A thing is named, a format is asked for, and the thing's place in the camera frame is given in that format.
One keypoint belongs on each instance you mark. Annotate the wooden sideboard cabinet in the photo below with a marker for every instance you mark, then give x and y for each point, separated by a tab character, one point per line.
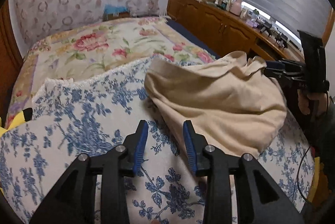
224	32

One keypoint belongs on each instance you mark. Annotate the blue floral white blanket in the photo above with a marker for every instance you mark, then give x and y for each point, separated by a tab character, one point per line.
96	115

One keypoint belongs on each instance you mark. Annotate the cardboard box with blue cloth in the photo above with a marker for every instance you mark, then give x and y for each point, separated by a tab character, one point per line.
115	12

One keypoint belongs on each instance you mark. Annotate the yellow Pikachu plush toy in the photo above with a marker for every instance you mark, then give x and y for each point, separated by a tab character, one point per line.
22	117

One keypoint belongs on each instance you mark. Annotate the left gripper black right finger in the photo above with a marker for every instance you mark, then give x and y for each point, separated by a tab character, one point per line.
258	197

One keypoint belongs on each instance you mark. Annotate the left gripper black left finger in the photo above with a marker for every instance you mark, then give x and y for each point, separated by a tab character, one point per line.
72	198

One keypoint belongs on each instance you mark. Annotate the brown louvered wardrobe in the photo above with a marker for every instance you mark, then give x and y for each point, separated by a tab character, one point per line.
10	58

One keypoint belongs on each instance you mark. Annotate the pink jar on sideboard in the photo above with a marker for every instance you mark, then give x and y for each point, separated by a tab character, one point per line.
236	7

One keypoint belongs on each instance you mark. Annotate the peach printed t-shirt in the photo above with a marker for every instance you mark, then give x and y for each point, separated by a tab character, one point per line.
230	101

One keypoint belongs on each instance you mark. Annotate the person right hand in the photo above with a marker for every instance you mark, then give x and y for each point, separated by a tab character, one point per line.
310	103

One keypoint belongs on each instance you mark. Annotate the pink floral bed cover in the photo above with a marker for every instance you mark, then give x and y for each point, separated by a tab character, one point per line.
91	50

